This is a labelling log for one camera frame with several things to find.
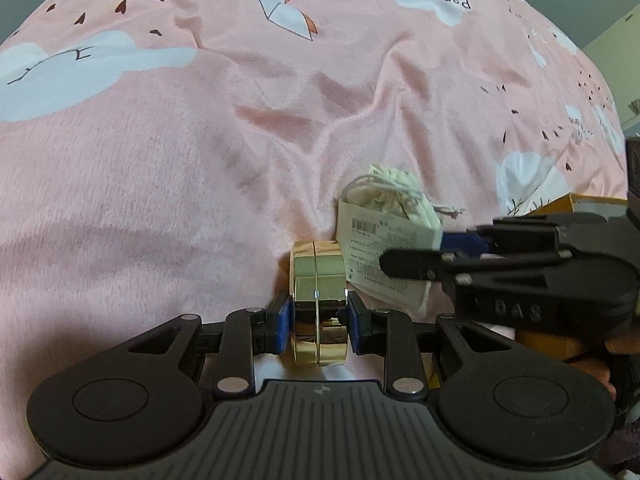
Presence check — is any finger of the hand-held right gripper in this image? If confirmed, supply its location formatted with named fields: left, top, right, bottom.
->
left=440, top=215, right=568, bottom=257
left=378, top=247, right=576, bottom=283

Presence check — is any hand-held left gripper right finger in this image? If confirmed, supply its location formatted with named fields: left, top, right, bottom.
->
left=345, top=291, right=521, bottom=396

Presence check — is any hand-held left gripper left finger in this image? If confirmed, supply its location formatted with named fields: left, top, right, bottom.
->
left=112, top=295, right=294, bottom=395

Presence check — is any shiny gold case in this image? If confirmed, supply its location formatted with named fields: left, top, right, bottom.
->
left=289, top=240, right=349, bottom=368

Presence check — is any white drawstring pouch with tag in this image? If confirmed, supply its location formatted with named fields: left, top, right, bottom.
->
left=335, top=163, right=468, bottom=318

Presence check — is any orange cardboard box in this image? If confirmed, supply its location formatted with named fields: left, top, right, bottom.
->
left=515, top=192, right=630, bottom=361

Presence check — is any pink printed blanket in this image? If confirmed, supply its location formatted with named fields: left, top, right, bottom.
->
left=0, top=0, right=631, bottom=461

